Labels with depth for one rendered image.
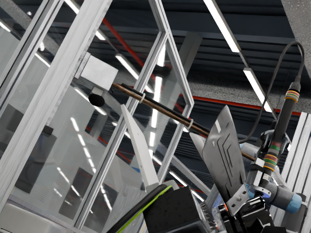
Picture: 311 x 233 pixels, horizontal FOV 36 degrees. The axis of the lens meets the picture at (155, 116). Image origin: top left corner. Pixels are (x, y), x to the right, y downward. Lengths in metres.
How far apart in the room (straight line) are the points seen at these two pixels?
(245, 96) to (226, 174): 9.88
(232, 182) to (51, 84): 0.56
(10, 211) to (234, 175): 0.66
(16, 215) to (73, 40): 0.53
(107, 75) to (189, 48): 7.97
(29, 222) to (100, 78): 0.46
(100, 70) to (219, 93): 10.12
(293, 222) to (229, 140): 1.16
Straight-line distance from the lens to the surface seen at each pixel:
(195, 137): 1.58
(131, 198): 1.41
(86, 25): 1.40
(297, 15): 6.26
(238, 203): 1.38
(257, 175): 1.54
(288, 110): 1.64
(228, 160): 1.29
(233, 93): 11.26
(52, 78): 1.33
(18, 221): 1.47
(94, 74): 1.36
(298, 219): 2.40
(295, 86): 1.67
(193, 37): 9.44
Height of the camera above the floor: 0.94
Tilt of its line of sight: 17 degrees up
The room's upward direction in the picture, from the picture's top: 23 degrees clockwise
